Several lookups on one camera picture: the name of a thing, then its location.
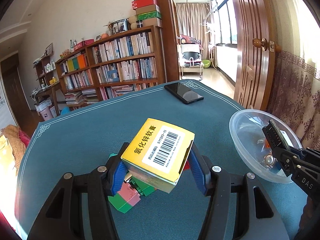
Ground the green pink toy block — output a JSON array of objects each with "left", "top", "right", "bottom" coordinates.
[{"left": 108, "top": 182, "right": 140, "bottom": 213}]

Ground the red long toy block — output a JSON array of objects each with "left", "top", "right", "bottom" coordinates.
[{"left": 183, "top": 161, "right": 190, "bottom": 171}]

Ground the yellow white medicine box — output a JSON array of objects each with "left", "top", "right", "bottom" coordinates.
[{"left": 121, "top": 118, "right": 195, "bottom": 193}]

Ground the white red medicine box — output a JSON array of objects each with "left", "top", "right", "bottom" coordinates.
[{"left": 281, "top": 130, "right": 293, "bottom": 147}]

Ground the black folding comb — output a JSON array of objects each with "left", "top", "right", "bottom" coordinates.
[{"left": 262, "top": 119, "right": 290, "bottom": 151}]

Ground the orange yellow toy block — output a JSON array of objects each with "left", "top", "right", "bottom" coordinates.
[{"left": 264, "top": 139, "right": 270, "bottom": 148}]

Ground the green orange toy block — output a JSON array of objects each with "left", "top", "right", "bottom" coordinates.
[{"left": 130, "top": 177, "right": 156, "bottom": 197}]

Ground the patterned purple curtain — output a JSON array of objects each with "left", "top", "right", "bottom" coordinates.
[{"left": 266, "top": 51, "right": 319, "bottom": 149}]

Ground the clear plastic bowl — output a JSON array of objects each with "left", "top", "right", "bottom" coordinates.
[{"left": 229, "top": 109, "right": 302, "bottom": 184}]

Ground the teal table mat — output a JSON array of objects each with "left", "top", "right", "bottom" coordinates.
[{"left": 13, "top": 79, "right": 308, "bottom": 240}]

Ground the wooden door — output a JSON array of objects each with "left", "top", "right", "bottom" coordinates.
[{"left": 232, "top": 0, "right": 281, "bottom": 111}]

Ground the black smartphone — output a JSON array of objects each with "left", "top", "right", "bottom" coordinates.
[{"left": 164, "top": 82, "right": 204, "bottom": 105}]

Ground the small wooden shelf desk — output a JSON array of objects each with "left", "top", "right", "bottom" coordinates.
[{"left": 30, "top": 51, "right": 60, "bottom": 115}]

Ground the wooden bookshelf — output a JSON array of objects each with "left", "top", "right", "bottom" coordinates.
[{"left": 55, "top": 25, "right": 165, "bottom": 107}]

